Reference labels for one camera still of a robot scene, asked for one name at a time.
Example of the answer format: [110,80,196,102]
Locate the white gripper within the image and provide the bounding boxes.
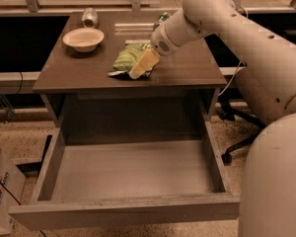
[129,18,186,79]

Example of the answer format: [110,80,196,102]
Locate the green jalapeno chip bag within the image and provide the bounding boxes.
[108,41,152,79]

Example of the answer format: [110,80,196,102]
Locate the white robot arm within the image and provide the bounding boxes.
[130,0,296,237]

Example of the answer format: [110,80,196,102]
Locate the grey cabinet with glossy top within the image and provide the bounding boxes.
[34,11,225,144]

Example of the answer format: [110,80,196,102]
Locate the open grey top drawer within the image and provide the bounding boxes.
[9,121,239,230]

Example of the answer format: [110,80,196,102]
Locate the green soda can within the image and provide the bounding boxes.
[153,12,171,29]

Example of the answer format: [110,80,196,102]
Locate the white bowl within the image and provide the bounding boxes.
[62,28,105,52]

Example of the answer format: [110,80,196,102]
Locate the silver soda can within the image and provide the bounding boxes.
[81,8,99,28]

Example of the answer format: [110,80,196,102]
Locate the cardboard box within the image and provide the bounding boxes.
[0,149,26,236]

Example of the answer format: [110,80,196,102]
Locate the white cable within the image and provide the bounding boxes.
[217,5,250,98]

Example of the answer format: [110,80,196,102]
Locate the black cable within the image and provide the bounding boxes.
[0,161,47,237]

